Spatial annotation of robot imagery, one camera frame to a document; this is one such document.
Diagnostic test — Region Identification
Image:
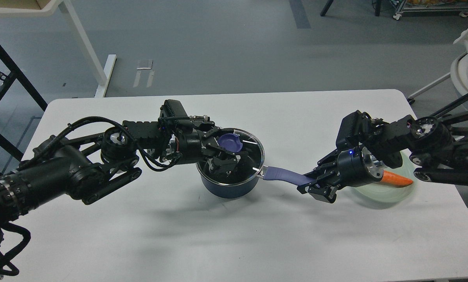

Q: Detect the blue saucepan with purple handle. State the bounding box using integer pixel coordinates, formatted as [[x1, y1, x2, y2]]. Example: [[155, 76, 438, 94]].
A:
[[196, 162, 314, 199]]

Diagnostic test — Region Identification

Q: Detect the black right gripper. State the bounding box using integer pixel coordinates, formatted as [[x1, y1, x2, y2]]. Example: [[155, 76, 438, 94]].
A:
[[297, 146, 384, 203]]

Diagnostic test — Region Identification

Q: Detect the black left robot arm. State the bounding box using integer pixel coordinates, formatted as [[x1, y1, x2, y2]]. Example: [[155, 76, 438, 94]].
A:
[[0, 99, 253, 280]]

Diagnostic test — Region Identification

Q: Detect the white table frame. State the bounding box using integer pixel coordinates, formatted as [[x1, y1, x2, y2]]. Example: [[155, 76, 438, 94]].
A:
[[0, 0, 117, 98]]

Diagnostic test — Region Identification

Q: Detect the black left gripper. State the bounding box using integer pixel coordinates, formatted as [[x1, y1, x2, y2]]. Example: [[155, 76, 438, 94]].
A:
[[174, 119, 249, 175]]

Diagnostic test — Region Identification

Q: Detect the glass lid with purple knob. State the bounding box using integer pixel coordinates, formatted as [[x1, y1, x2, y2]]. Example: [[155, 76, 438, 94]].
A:
[[196, 128, 265, 187]]

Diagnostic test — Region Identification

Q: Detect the pale green plate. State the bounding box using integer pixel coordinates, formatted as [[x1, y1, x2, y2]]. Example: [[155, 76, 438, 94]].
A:
[[352, 151, 417, 204]]

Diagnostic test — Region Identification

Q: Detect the orange toy carrot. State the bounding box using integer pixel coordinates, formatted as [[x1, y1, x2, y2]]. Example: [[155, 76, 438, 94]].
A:
[[379, 171, 414, 188]]

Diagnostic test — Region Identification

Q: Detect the wheeled cart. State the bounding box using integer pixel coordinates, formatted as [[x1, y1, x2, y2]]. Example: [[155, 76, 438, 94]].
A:
[[389, 0, 468, 21]]

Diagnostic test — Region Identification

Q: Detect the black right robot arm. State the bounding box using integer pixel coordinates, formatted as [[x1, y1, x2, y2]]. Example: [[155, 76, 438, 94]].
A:
[[297, 93, 468, 203]]

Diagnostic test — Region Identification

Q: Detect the black metal rack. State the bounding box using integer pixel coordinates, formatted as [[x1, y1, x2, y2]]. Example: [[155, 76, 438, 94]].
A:
[[0, 44, 48, 160]]

